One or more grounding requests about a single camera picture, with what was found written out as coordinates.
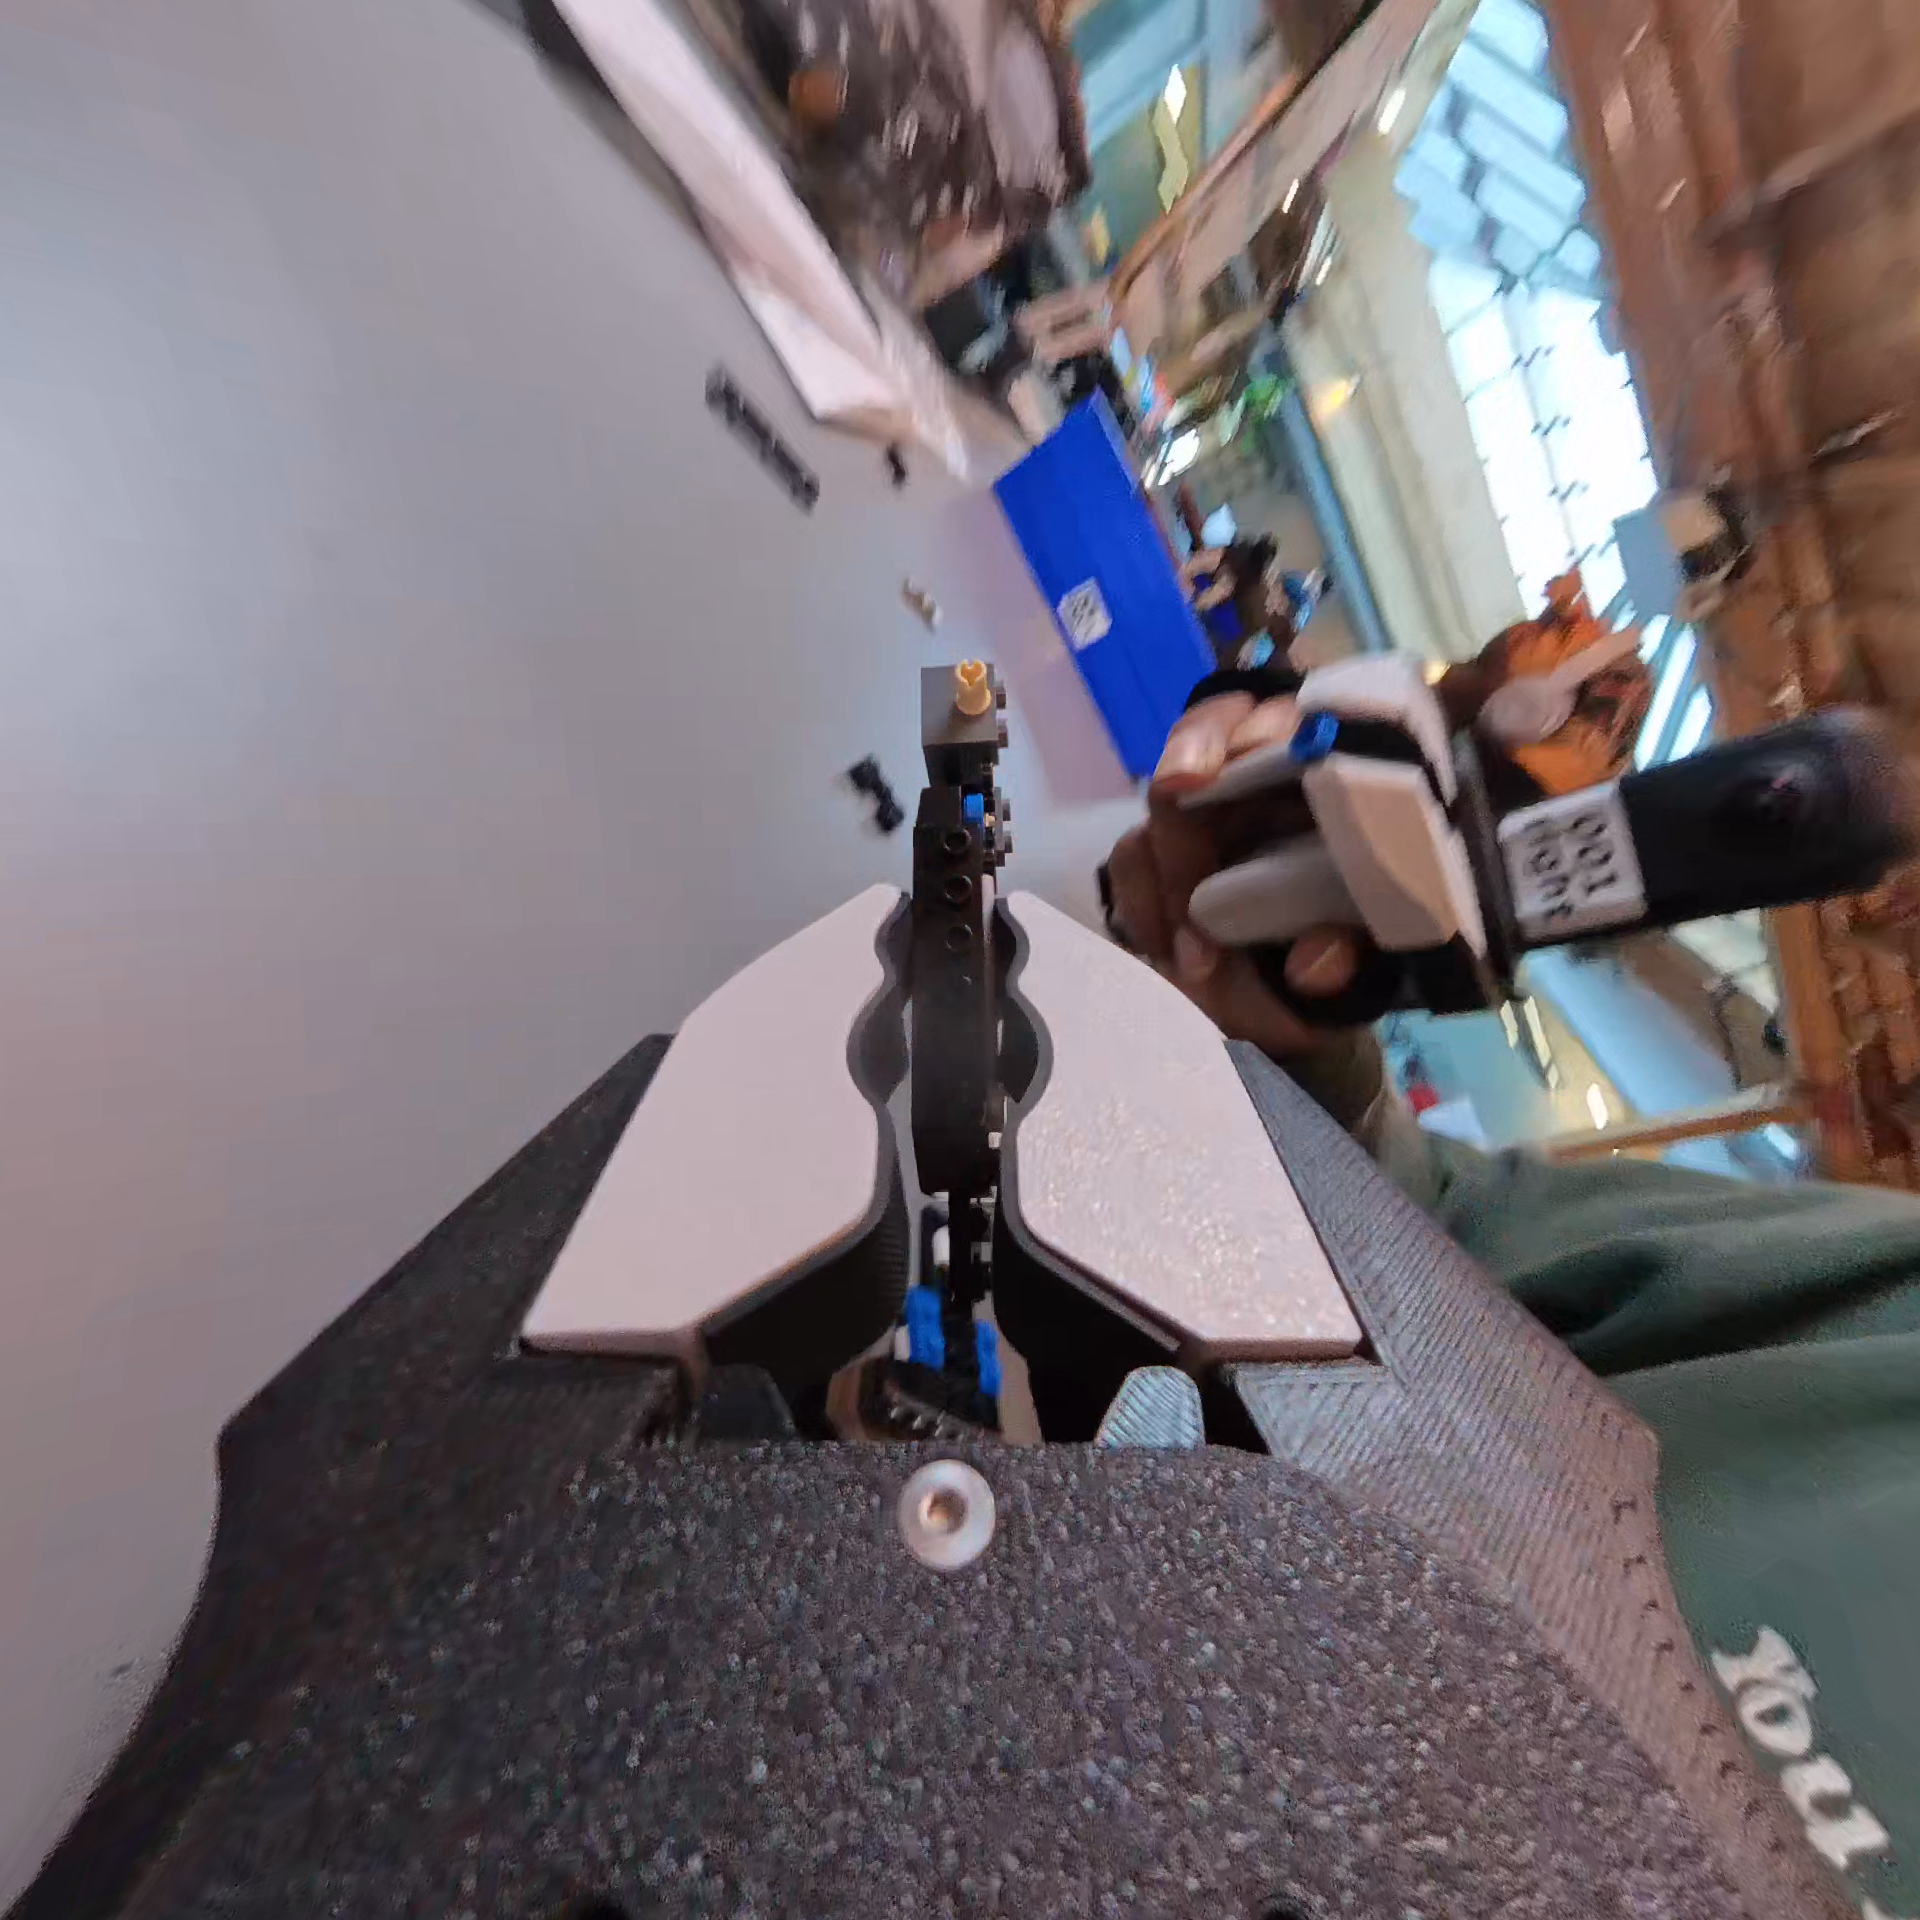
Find blue plastic bin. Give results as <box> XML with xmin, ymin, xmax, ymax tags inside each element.
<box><xmin>993</xmin><ymin>390</ymin><xmax>1224</xmax><ymax>789</ymax></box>

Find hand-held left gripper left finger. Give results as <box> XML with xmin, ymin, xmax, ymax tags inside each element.
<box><xmin>520</xmin><ymin>887</ymin><xmax>918</xmax><ymax>1357</ymax></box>

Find small flat black piece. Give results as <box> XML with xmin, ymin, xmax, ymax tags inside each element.
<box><xmin>704</xmin><ymin>362</ymin><xmax>826</xmax><ymax>514</ymax></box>

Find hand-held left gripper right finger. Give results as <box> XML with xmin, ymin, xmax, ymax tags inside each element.
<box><xmin>993</xmin><ymin>891</ymin><xmax>1368</xmax><ymax>1367</ymax></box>

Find lego car model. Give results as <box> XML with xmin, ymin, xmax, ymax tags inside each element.
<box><xmin>872</xmin><ymin>655</ymin><xmax>1022</xmax><ymax>1435</ymax></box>

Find wooden ceiling beam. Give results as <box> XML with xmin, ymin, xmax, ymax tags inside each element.
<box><xmin>1555</xmin><ymin>1082</ymin><xmax>1808</xmax><ymax>1165</ymax></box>

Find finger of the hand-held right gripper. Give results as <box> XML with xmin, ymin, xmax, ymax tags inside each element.
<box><xmin>1291</xmin><ymin>648</ymin><xmax>1503</xmax><ymax>962</ymax></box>

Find white paper sheets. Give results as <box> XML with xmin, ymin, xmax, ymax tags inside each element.
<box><xmin>555</xmin><ymin>0</ymin><xmax>977</xmax><ymax>483</ymax></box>

